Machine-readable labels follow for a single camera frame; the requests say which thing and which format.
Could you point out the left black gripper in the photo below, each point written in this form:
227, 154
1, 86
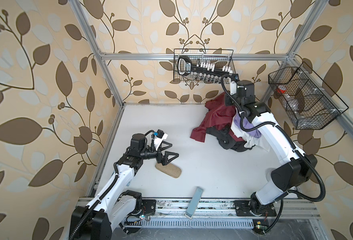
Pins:
164, 160

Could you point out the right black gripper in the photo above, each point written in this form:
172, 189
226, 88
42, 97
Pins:
227, 100

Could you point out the maroon cloth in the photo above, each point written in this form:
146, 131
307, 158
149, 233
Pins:
219, 115

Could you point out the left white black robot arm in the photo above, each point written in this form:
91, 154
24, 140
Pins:
113, 204

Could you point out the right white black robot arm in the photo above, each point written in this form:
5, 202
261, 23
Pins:
296, 167

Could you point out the purple cloth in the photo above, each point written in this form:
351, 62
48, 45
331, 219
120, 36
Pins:
237, 130

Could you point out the black cloth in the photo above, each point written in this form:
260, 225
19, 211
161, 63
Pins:
228, 140

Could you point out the white cloth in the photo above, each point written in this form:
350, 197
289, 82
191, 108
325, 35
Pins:
253, 138

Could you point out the black socket holder tool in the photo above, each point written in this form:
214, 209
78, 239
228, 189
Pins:
197, 65

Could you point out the back black wire basket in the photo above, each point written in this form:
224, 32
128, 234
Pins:
207, 79

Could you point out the black wire basket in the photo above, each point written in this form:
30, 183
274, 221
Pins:
314, 104
207, 79

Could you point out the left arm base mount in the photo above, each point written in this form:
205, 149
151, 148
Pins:
147, 208

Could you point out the right black wire basket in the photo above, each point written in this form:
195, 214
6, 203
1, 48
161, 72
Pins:
314, 104

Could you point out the aluminium front rail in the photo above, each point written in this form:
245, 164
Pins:
227, 208

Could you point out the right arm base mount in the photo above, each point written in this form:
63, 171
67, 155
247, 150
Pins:
252, 208

